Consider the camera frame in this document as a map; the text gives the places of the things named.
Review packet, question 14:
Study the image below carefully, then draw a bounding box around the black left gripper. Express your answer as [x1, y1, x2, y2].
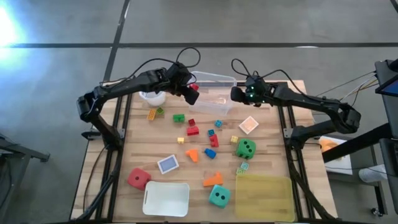
[165, 63, 200, 106]

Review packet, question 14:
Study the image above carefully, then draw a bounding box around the dark grey computer cart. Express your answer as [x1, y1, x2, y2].
[374, 58, 398, 215]

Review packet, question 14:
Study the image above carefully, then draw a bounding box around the white shoe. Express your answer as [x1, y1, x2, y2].
[358, 167, 389, 184]

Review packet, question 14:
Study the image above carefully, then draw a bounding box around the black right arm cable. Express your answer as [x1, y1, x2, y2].
[231, 58, 312, 96]

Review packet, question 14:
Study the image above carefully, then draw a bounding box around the orange wedge toy block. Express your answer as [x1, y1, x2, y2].
[185, 148, 200, 164]

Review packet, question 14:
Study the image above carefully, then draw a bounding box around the orange playing card box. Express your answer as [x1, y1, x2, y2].
[238, 115, 259, 135]

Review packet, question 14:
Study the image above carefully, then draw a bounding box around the teal foam die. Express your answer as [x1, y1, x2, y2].
[208, 184, 231, 209]

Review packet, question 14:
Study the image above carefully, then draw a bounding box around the white plastic bin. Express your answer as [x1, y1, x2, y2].
[142, 180, 190, 218]

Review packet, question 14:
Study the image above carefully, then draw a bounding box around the white plastic cup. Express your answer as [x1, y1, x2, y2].
[139, 90, 167, 107]

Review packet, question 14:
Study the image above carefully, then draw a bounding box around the orange long toy block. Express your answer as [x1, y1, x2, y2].
[203, 171, 224, 188]

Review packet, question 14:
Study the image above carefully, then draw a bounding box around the black diagonal bar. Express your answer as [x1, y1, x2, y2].
[322, 123, 392, 163]

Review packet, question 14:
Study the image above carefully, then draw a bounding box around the black metal stand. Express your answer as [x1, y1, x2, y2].
[0, 133, 50, 224]

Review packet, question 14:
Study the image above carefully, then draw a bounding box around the white paper sheet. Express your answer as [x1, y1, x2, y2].
[318, 136, 354, 175]

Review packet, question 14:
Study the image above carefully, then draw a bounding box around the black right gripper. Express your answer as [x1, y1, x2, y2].
[231, 75, 269, 108]

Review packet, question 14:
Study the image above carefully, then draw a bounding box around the blue playing card box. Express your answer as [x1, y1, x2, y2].
[157, 154, 180, 175]

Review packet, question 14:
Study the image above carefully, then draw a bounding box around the clear plastic container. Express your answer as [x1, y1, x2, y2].
[188, 70, 238, 116]

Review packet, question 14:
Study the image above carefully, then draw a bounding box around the green foam die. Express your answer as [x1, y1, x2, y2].
[235, 138, 257, 160]

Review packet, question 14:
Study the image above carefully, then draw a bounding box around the yellow translucent plastic bin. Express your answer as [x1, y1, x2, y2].
[234, 174, 296, 223]

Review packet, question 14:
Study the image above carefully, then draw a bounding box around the thin black hanging cable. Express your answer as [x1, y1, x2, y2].
[82, 143, 109, 214]

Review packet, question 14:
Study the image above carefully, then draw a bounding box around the red foam die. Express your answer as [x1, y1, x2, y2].
[127, 167, 152, 191]

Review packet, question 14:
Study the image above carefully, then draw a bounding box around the orange object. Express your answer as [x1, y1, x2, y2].
[320, 139, 340, 154]

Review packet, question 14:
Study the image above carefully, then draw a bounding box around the thin grey cable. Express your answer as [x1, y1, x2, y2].
[316, 70, 377, 97]

